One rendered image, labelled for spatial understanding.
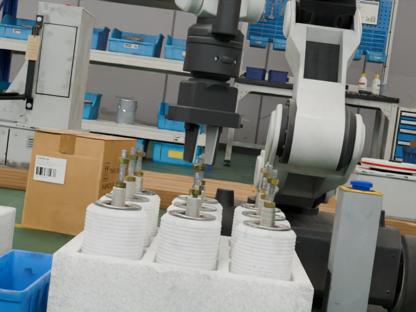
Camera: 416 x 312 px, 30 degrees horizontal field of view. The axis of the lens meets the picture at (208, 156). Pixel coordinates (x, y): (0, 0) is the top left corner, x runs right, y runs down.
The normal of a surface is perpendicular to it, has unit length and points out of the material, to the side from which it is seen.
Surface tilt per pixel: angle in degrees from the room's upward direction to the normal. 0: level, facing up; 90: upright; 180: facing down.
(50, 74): 90
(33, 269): 88
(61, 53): 90
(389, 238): 45
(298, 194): 80
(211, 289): 90
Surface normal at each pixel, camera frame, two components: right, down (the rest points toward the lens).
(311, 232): 0.07, -0.65
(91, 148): -0.25, 0.02
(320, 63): 0.04, -0.44
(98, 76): -0.03, 0.05
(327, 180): -0.13, 0.89
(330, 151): -0.07, 0.42
